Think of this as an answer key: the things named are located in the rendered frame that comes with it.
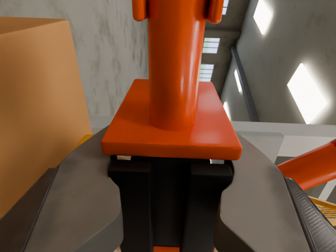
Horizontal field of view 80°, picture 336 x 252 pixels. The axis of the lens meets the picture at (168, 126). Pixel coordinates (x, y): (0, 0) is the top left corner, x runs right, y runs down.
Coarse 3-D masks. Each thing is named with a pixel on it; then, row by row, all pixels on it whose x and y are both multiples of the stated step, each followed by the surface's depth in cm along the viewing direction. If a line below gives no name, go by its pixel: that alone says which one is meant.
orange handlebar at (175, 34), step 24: (144, 0) 7; (168, 0) 6; (192, 0) 7; (216, 0) 6; (168, 24) 7; (192, 24) 7; (168, 48) 7; (192, 48) 7; (168, 72) 8; (192, 72) 8; (168, 96) 8; (192, 96) 9; (168, 120) 9; (192, 120) 9
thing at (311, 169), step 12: (324, 144) 14; (300, 156) 14; (312, 156) 13; (324, 156) 13; (288, 168) 14; (300, 168) 13; (312, 168) 13; (324, 168) 13; (300, 180) 13; (312, 180) 13; (324, 180) 13
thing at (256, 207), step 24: (240, 168) 9; (264, 168) 9; (240, 192) 8; (264, 192) 8; (288, 192) 8; (216, 216) 8; (240, 216) 7; (264, 216) 7; (288, 216) 7; (216, 240) 7; (240, 240) 6; (264, 240) 6; (288, 240) 6
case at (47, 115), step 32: (0, 32) 15; (32, 32) 18; (64, 32) 24; (0, 64) 15; (32, 64) 18; (64, 64) 24; (0, 96) 15; (32, 96) 18; (64, 96) 24; (0, 128) 15; (32, 128) 19; (64, 128) 24; (0, 160) 15; (32, 160) 19; (0, 192) 15
